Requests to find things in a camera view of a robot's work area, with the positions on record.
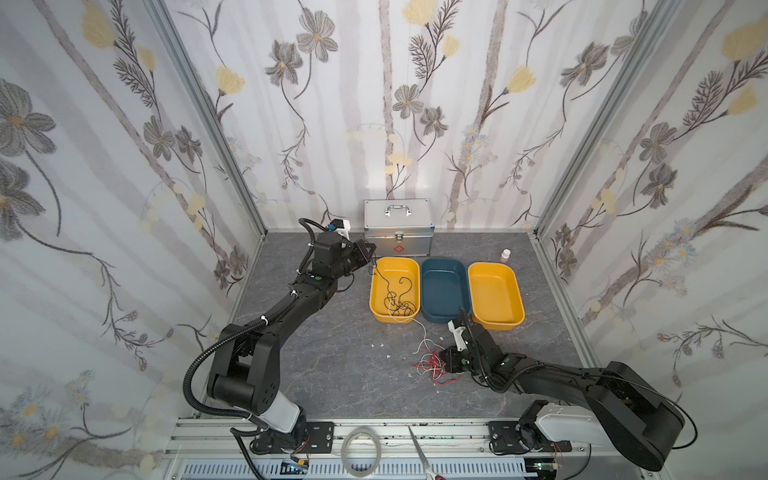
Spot black cable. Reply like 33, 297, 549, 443
373, 263, 419, 318

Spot white cable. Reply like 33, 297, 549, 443
389, 305, 448, 379

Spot red cable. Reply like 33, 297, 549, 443
413, 344, 463, 385

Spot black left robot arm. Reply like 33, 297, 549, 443
182, 218, 376, 459

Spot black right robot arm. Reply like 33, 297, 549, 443
440, 309, 692, 472

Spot silver first aid case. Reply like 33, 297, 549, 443
363, 198, 435, 257

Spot left yellow plastic bin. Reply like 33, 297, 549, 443
369, 257, 421, 324

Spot yellow plastic bin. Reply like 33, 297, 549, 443
369, 257, 421, 324
468, 262, 526, 331

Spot right yellow plastic bin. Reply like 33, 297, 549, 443
468, 262, 526, 331

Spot teal plastic bin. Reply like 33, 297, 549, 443
421, 257, 472, 324

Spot roll of clear tape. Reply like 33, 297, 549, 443
340, 426, 383, 479

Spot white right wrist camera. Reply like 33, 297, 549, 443
448, 320, 467, 352

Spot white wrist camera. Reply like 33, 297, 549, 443
448, 320, 467, 352
327, 218, 351, 240

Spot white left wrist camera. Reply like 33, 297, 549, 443
327, 218, 351, 240

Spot scissors with red handle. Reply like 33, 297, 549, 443
408, 426, 445, 480

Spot aluminium front rail frame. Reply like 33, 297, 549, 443
154, 418, 670, 479

